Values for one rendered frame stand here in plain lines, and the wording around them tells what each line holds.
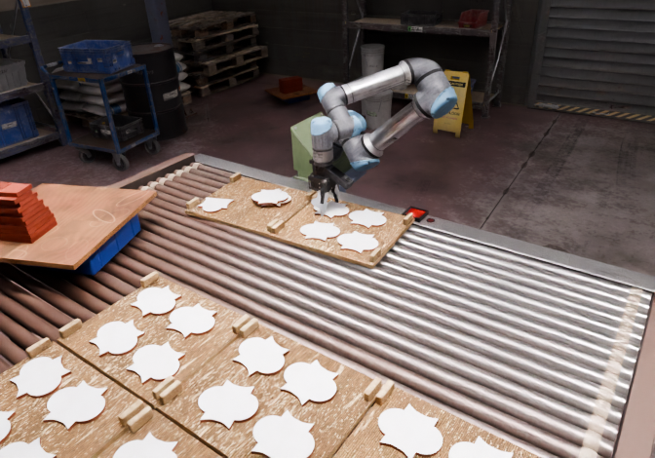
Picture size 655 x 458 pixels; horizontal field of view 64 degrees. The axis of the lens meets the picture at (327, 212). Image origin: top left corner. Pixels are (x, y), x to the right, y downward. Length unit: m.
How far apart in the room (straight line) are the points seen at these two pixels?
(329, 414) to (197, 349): 0.41
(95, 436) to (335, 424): 0.53
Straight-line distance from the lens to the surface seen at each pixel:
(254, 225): 1.96
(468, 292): 1.65
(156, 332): 1.55
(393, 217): 1.96
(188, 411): 1.32
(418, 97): 2.07
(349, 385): 1.32
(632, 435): 1.34
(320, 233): 1.86
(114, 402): 1.40
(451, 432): 1.25
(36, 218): 1.94
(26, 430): 1.44
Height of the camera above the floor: 1.90
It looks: 29 degrees down
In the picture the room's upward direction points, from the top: 3 degrees counter-clockwise
